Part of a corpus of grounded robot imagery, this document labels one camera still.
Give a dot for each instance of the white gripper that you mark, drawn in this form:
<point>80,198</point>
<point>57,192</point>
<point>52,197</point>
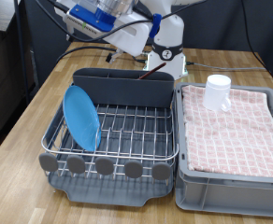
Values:
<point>130,37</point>

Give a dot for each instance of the red-brown wooden spoon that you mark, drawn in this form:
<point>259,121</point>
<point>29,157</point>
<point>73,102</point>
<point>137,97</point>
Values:
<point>152,70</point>

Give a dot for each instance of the blue plate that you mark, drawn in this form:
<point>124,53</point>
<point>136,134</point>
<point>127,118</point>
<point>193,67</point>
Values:
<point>80,118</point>

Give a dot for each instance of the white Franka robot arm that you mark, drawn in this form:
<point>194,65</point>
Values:
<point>169,34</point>

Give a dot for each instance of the grey dish drying rack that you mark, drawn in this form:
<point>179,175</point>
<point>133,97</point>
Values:
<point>111,193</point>

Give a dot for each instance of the pink checked dish towel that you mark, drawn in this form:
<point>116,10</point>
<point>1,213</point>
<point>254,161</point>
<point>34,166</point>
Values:
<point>236,140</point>

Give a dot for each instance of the grey cutlery holder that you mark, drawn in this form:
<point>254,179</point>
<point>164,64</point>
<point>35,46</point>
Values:
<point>124,88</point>

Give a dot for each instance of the white mug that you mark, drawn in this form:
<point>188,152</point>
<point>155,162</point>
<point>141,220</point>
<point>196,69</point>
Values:
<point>216,93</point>

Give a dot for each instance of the brown cardboard box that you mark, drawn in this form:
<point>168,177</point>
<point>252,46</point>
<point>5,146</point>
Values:
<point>2,93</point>

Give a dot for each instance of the grey plastic crate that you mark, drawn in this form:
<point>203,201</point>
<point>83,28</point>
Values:
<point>236,196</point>

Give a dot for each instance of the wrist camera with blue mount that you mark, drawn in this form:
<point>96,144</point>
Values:
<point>93,17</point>

